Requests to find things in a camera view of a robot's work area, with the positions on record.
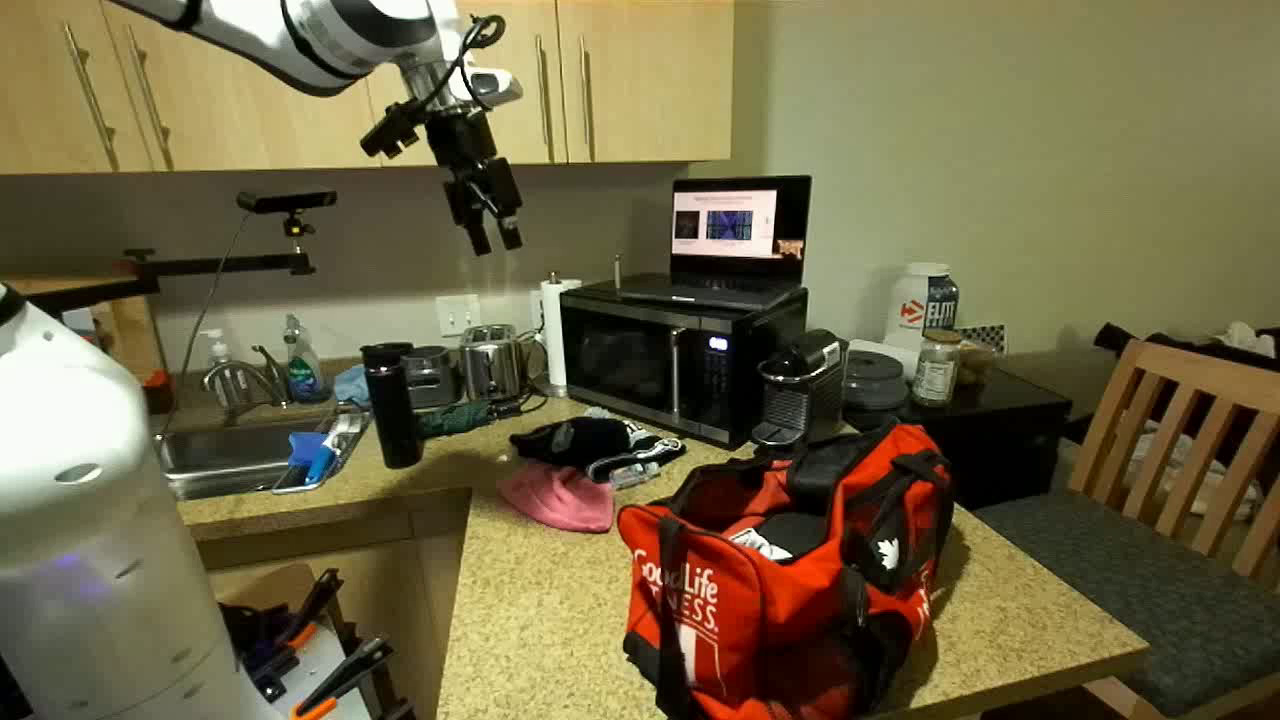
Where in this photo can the blue dish brush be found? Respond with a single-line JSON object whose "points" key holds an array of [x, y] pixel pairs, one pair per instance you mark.
{"points": [[314, 459]]}

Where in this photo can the wooden counter base cabinet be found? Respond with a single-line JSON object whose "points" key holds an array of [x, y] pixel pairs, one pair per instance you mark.
{"points": [[384, 587]]}

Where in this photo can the white plastic jug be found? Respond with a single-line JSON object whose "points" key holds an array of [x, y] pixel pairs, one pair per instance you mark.
{"points": [[922, 306]]}

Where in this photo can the wooden chair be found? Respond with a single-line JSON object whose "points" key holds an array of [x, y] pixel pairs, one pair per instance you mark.
{"points": [[1174, 425]]}

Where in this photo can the steel kitchen sink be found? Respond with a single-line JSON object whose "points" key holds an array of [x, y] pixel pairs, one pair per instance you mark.
{"points": [[227, 453]]}

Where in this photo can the black travel tumbler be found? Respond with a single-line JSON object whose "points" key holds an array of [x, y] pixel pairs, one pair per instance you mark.
{"points": [[393, 405]]}

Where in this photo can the red duffel bag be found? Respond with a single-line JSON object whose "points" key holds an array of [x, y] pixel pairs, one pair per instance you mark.
{"points": [[786, 587]]}

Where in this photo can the black coffee maker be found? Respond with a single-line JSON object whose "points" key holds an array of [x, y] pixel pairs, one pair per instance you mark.
{"points": [[801, 384]]}

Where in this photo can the black white striped garment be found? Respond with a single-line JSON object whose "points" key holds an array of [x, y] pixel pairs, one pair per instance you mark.
{"points": [[600, 447]]}

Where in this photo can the black orange tools pile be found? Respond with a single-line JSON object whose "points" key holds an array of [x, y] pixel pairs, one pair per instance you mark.
{"points": [[300, 654]]}

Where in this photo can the black laptop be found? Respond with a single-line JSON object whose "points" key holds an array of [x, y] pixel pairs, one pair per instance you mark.
{"points": [[724, 234]]}

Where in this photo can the blue dish soap bottle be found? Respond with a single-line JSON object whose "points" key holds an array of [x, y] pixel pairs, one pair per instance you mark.
{"points": [[300, 367]]}

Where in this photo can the glass jar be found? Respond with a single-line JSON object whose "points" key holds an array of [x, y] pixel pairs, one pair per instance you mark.
{"points": [[939, 370]]}

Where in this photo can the silver toaster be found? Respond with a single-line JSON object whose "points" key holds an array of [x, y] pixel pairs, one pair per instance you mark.
{"points": [[493, 362]]}

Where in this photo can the black microwave oven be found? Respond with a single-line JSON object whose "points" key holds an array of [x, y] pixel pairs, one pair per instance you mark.
{"points": [[664, 362]]}

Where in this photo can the grey seat cushion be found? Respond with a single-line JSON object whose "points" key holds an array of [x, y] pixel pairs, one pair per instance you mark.
{"points": [[1146, 587]]}

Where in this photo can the black camera on stand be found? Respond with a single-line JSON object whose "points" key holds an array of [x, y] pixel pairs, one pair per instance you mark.
{"points": [[286, 200]]}

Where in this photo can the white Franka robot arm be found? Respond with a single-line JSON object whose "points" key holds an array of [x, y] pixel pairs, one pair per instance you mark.
{"points": [[92, 532]]}

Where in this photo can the pink cloth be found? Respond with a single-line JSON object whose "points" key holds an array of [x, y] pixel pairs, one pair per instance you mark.
{"points": [[560, 501]]}

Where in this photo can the white wall outlet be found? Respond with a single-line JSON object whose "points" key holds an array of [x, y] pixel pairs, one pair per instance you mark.
{"points": [[458, 314]]}

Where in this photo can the black low cabinet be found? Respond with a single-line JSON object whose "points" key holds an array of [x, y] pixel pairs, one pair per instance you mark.
{"points": [[994, 432]]}

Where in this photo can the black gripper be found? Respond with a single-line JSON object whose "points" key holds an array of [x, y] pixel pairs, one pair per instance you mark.
{"points": [[470, 149]]}

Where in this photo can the black round cooker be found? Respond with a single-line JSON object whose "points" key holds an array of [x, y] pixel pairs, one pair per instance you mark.
{"points": [[875, 384]]}

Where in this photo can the small black appliance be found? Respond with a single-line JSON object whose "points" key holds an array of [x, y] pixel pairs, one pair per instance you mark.
{"points": [[428, 379]]}

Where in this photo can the light wood cabinet door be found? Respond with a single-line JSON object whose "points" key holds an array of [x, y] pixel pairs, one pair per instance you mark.
{"points": [[646, 80], [212, 126], [524, 52], [44, 93]]}

